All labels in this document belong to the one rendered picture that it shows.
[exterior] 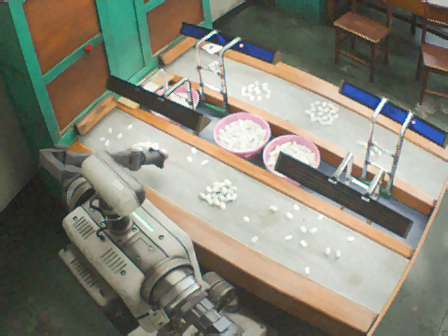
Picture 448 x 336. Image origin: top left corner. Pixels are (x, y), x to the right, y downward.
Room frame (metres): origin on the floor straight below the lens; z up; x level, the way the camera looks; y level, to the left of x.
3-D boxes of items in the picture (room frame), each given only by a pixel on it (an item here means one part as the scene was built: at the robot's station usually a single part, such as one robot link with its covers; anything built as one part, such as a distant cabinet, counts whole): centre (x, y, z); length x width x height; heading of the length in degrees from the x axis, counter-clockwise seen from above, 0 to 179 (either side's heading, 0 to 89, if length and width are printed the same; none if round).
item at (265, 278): (1.18, 0.14, 0.67); 1.81 x 0.12 x 0.19; 48
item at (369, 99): (1.44, -0.81, 1.08); 0.62 x 0.08 x 0.07; 48
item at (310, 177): (1.02, -0.43, 1.08); 0.62 x 0.08 x 0.07; 48
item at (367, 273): (1.34, 0.00, 0.73); 1.81 x 0.30 x 0.02; 48
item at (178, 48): (2.43, 0.19, 0.83); 0.30 x 0.06 x 0.07; 138
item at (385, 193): (1.38, -0.76, 0.90); 0.20 x 0.19 x 0.45; 48
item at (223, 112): (2.03, -0.04, 0.90); 0.20 x 0.19 x 0.45; 48
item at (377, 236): (1.47, -0.12, 0.71); 1.81 x 0.05 x 0.11; 48
